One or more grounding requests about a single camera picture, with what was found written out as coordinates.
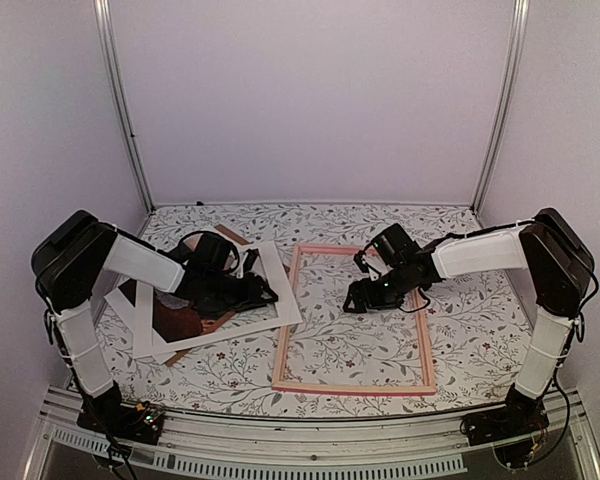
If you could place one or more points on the brown backing board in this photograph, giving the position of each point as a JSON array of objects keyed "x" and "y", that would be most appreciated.
[{"x": 236, "y": 238}]

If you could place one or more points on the aluminium corner post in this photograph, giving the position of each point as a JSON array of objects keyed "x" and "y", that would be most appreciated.
[
  {"x": 113, "y": 71},
  {"x": 513, "y": 59}
]

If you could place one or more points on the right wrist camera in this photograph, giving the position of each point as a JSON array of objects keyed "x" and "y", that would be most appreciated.
[{"x": 360, "y": 259}]

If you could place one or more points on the white mat board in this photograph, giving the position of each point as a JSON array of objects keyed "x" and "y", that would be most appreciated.
[{"x": 284, "y": 312}]

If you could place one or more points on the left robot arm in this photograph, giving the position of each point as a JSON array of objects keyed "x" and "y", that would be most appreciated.
[{"x": 66, "y": 266}]

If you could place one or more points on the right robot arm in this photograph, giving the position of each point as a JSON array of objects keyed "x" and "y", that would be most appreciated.
[{"x": 562, "y": 272}]

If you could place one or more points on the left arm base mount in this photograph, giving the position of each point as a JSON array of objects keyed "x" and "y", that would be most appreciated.
[{"x": 142, "y": 423}]

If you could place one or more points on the photo print with white border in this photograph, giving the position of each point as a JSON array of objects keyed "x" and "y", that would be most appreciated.
[{"x": 125, "y": 305}]

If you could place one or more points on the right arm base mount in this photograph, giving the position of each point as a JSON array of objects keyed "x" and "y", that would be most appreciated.
[{"x": 500, "y": 424}]

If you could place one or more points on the pink wooden picture frame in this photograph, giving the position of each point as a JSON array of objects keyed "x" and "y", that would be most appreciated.
[{"x": 278, "y": 383}]

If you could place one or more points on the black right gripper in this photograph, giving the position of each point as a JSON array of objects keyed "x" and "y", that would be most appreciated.
[{"x": 355, "y": 291}]

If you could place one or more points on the left aluminium corner post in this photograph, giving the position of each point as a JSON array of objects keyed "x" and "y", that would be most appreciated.
[{"x": 113, "y": 71}]

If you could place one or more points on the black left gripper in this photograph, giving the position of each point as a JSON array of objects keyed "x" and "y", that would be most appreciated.
[{"x": 251, "y": 295}]

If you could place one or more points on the right aluminium corner post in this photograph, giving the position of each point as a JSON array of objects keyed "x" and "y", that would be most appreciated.
[{"x": 513, "y": 59}]

